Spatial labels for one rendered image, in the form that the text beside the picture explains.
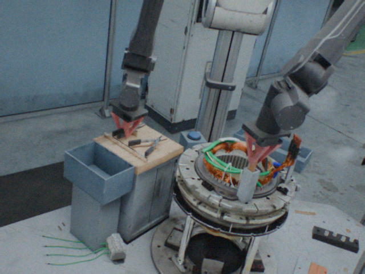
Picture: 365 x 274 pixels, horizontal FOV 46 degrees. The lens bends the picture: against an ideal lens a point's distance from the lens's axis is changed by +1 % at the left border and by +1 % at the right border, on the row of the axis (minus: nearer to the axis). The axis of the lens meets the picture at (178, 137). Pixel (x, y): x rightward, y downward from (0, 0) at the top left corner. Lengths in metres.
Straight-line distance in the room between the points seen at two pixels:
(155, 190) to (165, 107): 2.34
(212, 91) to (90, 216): 0.63
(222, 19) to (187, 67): 1.96
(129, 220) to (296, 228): 0.62
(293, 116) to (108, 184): 0.51
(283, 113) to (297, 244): 0.75
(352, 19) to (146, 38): 0.47
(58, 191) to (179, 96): 1.28
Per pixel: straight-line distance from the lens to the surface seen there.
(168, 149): 1.27
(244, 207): 1.06
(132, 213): 1.27
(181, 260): 1.26
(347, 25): 0.94
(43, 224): 1.41
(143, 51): 1.12
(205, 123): 1.60
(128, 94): 1.11
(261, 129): 0.96
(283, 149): 1.52
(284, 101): 0.87
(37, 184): 2.87
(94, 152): 1.28
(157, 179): 1.29
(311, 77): 0.92
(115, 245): 1.29
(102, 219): 1.24
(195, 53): 3.39
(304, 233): 1.59
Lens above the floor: 1.71
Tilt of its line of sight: 28 degrees down
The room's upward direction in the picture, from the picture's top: 11 degrees clockwise
